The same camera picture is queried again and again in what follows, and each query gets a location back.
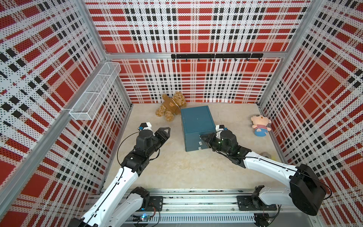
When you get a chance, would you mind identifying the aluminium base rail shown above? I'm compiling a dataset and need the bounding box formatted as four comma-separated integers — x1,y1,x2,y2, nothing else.
85,188,321,227

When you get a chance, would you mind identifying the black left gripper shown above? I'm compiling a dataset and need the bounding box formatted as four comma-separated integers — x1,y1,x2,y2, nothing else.
146,127,170,157

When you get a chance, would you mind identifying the green circuit board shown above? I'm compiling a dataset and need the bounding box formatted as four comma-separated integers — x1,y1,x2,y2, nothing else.
132,214,150,223

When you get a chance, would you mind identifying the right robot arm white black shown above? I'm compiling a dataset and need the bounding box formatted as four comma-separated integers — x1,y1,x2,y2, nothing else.
200,130,327,216

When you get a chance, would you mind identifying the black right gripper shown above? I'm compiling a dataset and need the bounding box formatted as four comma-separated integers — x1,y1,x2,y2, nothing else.
199,132,231,156

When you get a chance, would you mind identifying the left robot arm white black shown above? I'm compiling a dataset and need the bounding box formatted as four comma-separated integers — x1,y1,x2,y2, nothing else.
69,123,171,227

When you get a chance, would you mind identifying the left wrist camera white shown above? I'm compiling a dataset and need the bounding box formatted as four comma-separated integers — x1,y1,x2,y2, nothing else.
138,122,152,131

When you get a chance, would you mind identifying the black hook rail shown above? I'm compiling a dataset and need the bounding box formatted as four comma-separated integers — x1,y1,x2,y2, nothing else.
171,53,264,60

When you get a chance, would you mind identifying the plush doll striped shirt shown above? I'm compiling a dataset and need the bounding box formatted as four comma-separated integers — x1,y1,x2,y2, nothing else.
251,115,272,137

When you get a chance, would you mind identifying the teal drawer cabinet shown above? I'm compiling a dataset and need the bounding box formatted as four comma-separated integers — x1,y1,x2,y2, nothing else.
181,106,216,152

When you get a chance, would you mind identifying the brown teddy bear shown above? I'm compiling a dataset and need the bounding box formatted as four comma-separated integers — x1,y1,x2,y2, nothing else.
155,92,187,122

